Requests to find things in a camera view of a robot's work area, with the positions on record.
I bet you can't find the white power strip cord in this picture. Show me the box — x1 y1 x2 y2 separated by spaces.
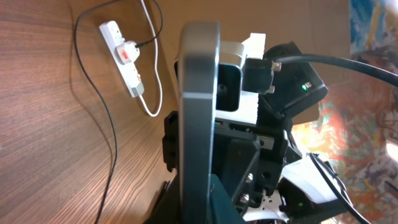
138 0 164 118

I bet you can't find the blue Galaxy smartphone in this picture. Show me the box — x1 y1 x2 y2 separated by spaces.
178 21 220 223

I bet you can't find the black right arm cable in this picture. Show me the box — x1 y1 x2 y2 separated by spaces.
270 53 398 224

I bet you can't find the white USB charger plug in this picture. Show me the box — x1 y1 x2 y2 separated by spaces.
116 41 140 65

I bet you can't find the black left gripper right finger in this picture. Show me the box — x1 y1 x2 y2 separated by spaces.
210 174 246 224

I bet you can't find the black charger cable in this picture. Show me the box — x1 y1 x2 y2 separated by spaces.
73 0 164 224

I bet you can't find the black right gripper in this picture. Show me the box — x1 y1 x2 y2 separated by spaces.
162 111 292 215

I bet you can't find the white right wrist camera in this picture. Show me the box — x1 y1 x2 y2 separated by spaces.
216 33 266 125

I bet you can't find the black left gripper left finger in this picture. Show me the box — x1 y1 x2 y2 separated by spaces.
144 175 180 224

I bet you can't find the white power strip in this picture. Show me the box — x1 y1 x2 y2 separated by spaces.
99 21 144 97

